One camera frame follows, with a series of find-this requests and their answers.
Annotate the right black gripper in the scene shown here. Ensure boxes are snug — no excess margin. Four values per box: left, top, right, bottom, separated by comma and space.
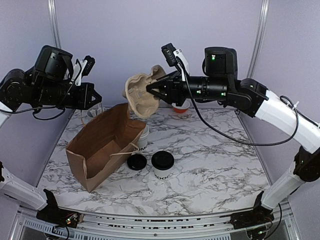
146, 69, 230, 107

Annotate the brown cardboard cup carrier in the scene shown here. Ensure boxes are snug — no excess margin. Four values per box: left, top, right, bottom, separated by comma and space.
121, 65, 166, 119

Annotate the brown paper bag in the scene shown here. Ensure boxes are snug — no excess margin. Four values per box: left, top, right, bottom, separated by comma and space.
66, 103, 146, 193

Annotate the stack of white paper cups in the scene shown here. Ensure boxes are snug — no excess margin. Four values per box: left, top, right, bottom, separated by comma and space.
136, 125, 150, 151

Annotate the black plastic cup lid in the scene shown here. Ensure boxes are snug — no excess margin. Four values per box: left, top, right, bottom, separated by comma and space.
127, 154, 147, 171

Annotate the single white paper cup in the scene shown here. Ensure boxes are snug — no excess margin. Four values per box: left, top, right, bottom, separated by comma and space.
153, 167, 172, 180

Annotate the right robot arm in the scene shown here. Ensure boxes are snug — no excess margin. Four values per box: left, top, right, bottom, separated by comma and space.
146, 43, 320, 229

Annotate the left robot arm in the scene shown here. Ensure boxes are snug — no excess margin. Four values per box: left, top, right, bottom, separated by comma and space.
0, 45, 102, 229

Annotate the white canister with stirrers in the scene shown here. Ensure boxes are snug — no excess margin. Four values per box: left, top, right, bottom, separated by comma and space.
87, 104, 105, 118

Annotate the orange bowl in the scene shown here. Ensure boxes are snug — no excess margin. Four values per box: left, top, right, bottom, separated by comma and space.
171, 100, 190, 114

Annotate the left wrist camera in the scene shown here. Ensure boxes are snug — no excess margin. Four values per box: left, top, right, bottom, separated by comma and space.
69, 55, 96, 87

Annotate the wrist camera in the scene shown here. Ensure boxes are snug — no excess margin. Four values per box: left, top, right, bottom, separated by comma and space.
69, 55, 96, 87
161, 43, 190, 75

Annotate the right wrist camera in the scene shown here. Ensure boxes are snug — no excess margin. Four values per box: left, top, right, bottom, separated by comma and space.
161, 43, 190, 75

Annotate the left aluminium frame post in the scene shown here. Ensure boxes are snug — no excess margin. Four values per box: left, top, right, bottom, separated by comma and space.
47, 0, 62, 49

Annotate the aluminium frame post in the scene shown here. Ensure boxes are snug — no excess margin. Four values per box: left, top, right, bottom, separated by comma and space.
47, 0, 62, 49
247, 0, 270, 78

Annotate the right aluminium frame post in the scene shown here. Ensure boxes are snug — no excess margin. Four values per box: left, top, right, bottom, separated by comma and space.
247, 0, 270, 78

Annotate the aluminium front rail base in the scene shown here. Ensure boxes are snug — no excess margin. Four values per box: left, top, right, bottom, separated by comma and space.
8, 201, 301, 240

